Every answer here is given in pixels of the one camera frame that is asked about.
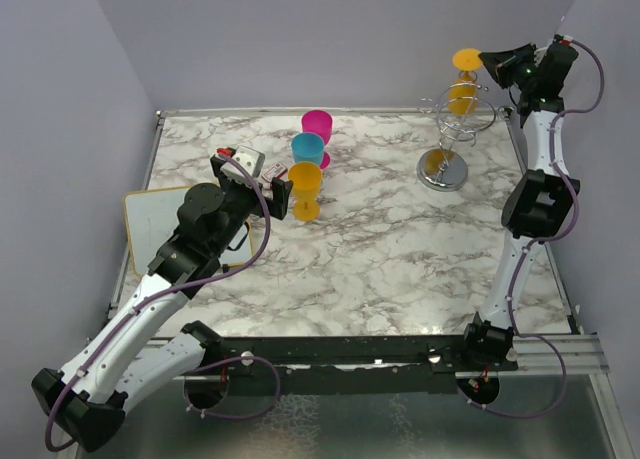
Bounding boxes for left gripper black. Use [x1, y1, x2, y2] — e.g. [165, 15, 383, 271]
[211, 159, 292, 255]

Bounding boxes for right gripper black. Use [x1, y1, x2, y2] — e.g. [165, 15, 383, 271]
[477, 44, 538, 93]

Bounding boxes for yellow wine glass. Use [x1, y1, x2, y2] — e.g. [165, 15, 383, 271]
[448, 48, 483, 116]
[288, 161, 323, 222]

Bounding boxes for yellow wine glass front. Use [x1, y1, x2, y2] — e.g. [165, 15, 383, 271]
[288, 161, 323, 222]

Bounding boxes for blue wine glass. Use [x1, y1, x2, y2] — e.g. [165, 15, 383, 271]
[291, 132, 325, 166]

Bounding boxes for pink wine glass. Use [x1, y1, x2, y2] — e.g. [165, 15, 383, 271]
[301, 109, 333, 169]

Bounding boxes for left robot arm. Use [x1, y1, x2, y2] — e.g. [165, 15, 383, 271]
[31, 149, 293, 452]

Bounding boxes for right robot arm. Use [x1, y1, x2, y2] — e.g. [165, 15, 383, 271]
[459, 36, 580, 370]

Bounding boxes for chrome wine glass rack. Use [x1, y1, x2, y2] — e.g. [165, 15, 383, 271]
[416, 82, 497, 192]

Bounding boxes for small yellow-framed whiteboard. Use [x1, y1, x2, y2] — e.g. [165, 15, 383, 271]
[123, 186, 256, 277]

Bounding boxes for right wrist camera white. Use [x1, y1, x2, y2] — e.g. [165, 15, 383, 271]
[549, 34, 574, 46]

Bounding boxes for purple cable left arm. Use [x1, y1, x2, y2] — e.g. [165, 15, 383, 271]
[44, 158, 272, 453]

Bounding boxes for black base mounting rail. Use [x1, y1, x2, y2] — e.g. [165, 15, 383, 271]
[181, 321, 517, 396]

